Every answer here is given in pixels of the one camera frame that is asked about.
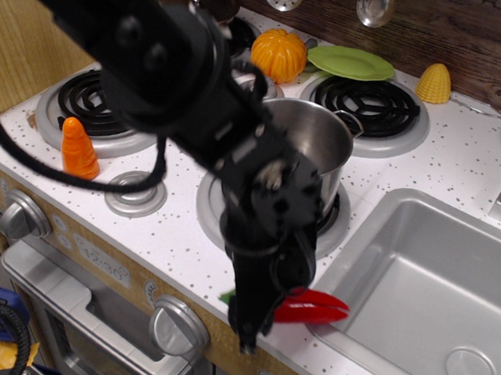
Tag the silver oven knob right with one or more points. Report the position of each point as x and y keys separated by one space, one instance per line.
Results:
x=175 y=329

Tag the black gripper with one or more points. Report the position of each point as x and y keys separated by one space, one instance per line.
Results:
x=285 y=266

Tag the back left black burner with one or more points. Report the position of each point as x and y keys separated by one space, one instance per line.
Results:
x=242 y=37

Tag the silver toy sink basin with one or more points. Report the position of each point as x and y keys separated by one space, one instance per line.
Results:
x=422 y=281

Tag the yellow object on floor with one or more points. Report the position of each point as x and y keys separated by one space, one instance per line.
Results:
x=2 y=356

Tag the yellow toy corn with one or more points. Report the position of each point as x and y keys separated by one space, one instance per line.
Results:
x=435 y=85

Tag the front left black burner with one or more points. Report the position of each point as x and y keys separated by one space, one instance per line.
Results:
x=82 y=97

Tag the orange toy carrot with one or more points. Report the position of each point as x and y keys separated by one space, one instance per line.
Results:
x=77 y=151

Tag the stainless steel pot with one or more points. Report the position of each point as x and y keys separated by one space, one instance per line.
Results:
x=303 y=147

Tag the silver oven knob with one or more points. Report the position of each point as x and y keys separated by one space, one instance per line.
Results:
x=175 y=329
x=23 y=217

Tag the back right black burner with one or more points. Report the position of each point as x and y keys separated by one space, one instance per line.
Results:
x=386 y=118

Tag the hanging steel ladle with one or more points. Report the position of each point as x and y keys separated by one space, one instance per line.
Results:
x=375 y=13

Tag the silver stovetop knob middle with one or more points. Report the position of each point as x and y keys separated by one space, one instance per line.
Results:
x=251 y=88

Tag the orange toy pumpkin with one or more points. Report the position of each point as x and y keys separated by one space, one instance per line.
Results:
x=279 y=54

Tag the green toy plate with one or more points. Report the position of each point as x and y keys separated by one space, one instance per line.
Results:
x=355 y=64

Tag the red toy chili pepper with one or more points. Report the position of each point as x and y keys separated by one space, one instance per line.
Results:
x=304 y=306

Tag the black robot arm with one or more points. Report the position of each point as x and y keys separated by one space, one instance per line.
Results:
x=167 y=71

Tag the silver oven door handle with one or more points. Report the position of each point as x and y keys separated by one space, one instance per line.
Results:
x=91 y=330

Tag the silver stovetop knob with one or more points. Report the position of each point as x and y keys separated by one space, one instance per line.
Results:
x=251 y=88
x=135 y=204

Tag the silver stovetop knob front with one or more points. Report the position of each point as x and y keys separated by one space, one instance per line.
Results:
x=135 y=204

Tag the silver oven knob left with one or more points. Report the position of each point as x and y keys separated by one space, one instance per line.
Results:
x=23 y=217

